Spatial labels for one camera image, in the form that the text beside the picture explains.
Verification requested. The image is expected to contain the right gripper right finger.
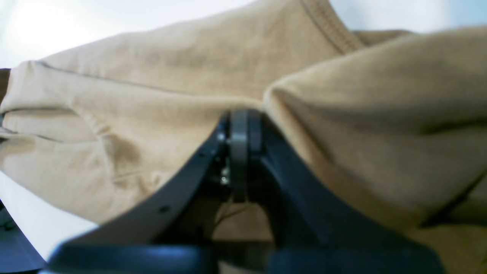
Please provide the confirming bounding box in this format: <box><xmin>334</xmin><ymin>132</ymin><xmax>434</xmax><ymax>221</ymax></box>
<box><xmin>247</xmin><ymin>110</ymin><xmax>445</xmax><ymax>274</ymax></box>

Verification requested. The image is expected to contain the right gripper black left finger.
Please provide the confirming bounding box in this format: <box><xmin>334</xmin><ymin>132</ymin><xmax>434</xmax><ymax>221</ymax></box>
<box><xmin>46</xmin><ymin>110</ymin><xmax>248</xmax><ymax>274</ymax></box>

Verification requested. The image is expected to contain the brown t-shirt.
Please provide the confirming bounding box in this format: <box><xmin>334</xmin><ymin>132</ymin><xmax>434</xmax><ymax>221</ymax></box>
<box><xmin>1</xmin><ymin>0</ymin><xmax>486</xmax><ymax>274</ymax></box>

